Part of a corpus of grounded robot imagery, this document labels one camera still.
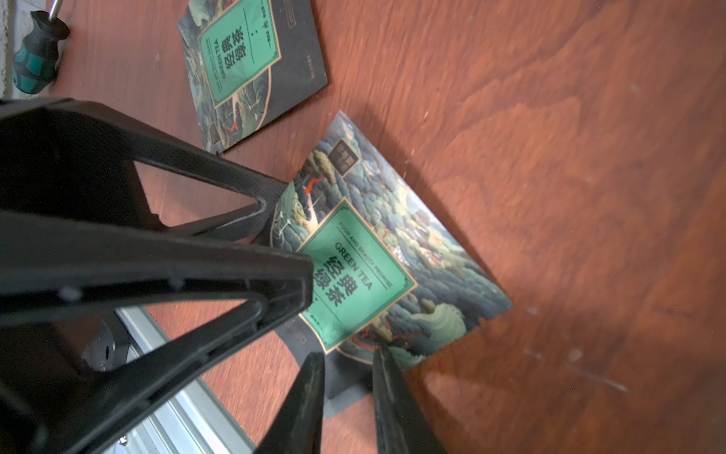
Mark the green tea bag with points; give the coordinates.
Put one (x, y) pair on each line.
(386, 270)
(248, 63)

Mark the green tea bag far left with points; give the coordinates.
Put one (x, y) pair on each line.
(248, 63)

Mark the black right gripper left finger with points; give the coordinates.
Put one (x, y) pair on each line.
(298, 425)

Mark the green handled screwdriver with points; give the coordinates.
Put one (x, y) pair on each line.
(35, 63)

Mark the aluminium front rail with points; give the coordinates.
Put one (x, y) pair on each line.
(193, 421)

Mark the green tea bag front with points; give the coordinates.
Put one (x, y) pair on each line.
(386, 270)

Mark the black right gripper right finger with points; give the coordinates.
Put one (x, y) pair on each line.
(400, 424)

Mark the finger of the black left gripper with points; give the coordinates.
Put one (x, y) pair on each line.
(76, 160)
(106, 331)

